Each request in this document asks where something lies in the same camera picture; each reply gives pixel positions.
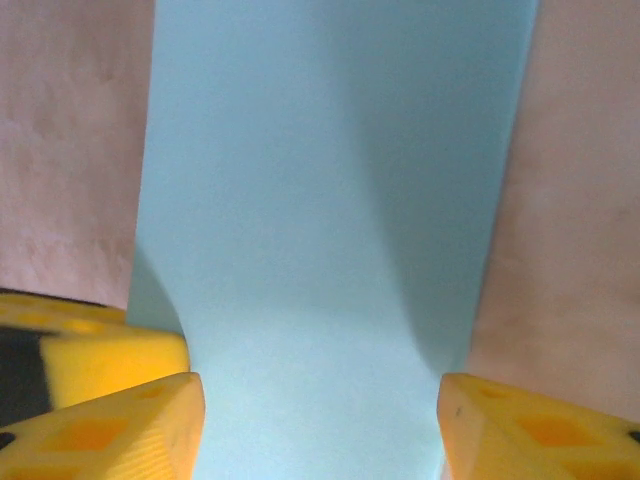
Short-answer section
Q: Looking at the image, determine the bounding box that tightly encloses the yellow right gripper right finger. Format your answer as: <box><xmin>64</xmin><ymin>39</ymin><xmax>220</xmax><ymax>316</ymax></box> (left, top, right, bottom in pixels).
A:
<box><xmin>437</xmin><ymin>372</ymin><xmax>640</xmax><ymax>480</ymax></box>

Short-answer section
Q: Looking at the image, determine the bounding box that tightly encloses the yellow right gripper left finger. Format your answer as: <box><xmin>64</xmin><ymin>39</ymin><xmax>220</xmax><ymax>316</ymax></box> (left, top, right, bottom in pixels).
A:
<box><xmin>0</xmin><ymin>372</ymin><xmax>206</xmax><ymax>480</ymax></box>

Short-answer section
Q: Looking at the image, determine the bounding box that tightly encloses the light blue paper sheet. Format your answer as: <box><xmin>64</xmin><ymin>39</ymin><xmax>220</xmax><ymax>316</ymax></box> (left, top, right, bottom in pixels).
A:
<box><xmin>127</xmin><ymin>0</ymin><xmax>541</xmax><ymax>480</ymax></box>

